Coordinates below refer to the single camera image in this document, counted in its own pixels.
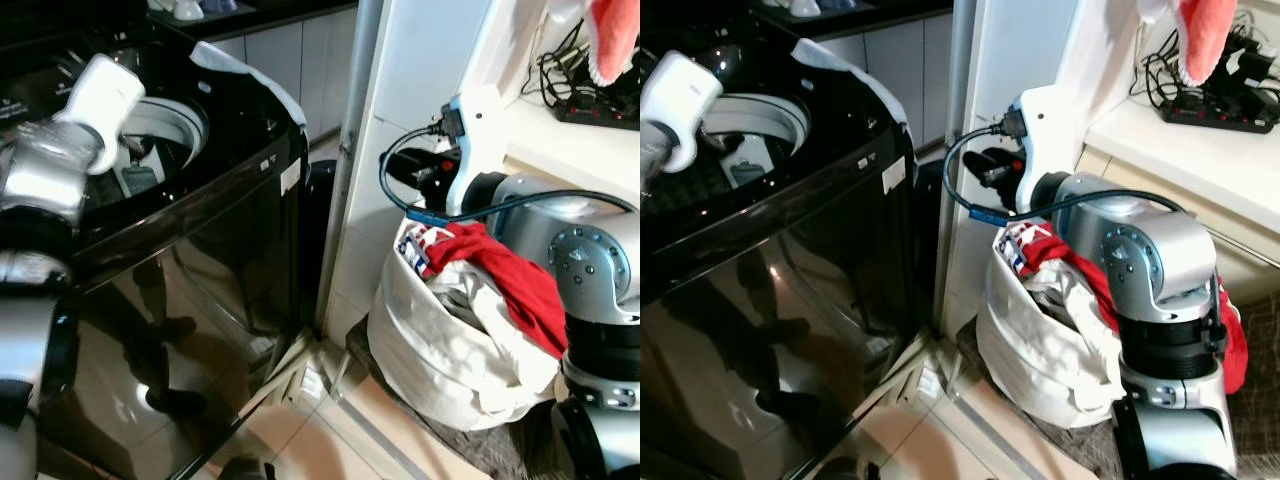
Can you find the black top-load washing machine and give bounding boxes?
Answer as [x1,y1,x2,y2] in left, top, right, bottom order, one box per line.
[0,18,313,480]
[640,14,921,480]

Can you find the red white blue patterned cloth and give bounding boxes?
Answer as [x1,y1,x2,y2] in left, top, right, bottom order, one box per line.
[396,221,443,278]
[999,221,1047,278]

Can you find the grey metal pole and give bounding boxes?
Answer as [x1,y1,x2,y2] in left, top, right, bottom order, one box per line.
[930,0,987,333]

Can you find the red garment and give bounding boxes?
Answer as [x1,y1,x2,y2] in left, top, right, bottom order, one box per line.
[424,221,571,361]
[1020,227,1250,397]

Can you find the grey white garment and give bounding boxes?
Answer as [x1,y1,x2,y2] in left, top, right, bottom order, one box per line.
[1020,264,1103,323]
[428,258,513,323]

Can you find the black power strip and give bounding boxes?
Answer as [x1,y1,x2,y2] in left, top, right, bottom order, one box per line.
[1158,84,1280,135]
[554,84,641,132]

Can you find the red and white hanging towel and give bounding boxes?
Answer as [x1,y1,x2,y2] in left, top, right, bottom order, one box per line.
[547,0,641,90]
[1136,0,1242,88]

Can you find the white fabric laundry bag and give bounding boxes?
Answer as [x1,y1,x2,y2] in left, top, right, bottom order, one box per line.
[975,218,1133,431]
[366,214,573,433]

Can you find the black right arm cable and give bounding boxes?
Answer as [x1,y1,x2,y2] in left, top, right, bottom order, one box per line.
[378,122,641,225]
[941,118,1217,225]

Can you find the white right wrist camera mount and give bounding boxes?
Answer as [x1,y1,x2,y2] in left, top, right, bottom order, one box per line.
[443,84,508,217]
[1008,84,1077,217]

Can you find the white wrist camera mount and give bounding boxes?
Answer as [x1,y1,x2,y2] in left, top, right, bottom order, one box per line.
[640,50,725,175]
[1008,84,1077,217]
[443,84,508,217]
[60,54,149,177]

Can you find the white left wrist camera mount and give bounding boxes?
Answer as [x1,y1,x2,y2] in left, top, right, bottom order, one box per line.
[640,50,725,175]
[60,54,149,177]

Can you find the tangled black power cables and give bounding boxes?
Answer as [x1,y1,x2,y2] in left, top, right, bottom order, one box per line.
[1138,14,1280,105]
[534,18,641,109]

